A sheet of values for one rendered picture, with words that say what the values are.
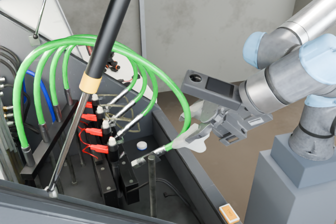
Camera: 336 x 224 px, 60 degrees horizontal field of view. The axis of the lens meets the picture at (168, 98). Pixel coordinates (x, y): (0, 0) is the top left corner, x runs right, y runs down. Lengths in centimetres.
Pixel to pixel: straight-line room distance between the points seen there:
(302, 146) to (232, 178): 118
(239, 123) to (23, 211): 39
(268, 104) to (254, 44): 18
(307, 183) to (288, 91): 71
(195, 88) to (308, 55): 19
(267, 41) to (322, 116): 47
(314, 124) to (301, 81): 59
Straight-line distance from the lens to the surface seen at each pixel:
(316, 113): 105
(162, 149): 67
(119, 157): 83
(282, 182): 117
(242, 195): 215
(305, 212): 125
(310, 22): 71
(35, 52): 60
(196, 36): 299
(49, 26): 100
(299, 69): 49
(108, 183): 86
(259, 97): 51
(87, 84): 31
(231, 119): 57
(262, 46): 64
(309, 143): 111
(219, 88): 55
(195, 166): 94
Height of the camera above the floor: 161
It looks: 32 degrees down
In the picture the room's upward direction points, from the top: straight up
